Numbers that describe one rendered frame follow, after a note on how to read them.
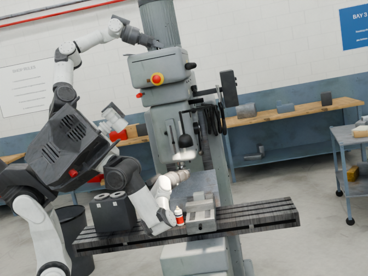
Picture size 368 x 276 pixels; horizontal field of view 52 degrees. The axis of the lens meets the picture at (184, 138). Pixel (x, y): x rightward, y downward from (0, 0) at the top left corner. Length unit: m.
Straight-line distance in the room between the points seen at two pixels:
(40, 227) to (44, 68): 5.25
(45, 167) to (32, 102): 5.39
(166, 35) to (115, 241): 1.17
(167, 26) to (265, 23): 4.19
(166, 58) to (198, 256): 0.98
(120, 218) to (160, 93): 0.76
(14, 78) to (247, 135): 4.05
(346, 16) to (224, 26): 1.86
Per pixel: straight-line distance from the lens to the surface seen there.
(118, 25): 1.94
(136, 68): 1.79
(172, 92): 1.86
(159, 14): 2.17
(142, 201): 1.59
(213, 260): 1.98
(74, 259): 3.87
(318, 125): 6.47
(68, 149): 1.52
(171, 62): 1.76
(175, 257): 1.98
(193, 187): 2.43
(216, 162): 2.43
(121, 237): 2.14
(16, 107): 7.09
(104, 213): 2.21
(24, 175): 1.67
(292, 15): 6.32
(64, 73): 1.83
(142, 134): 5.86
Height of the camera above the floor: 1.79
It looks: 10 degrees down
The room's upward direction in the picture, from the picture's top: 11 degrees counter-clockwise
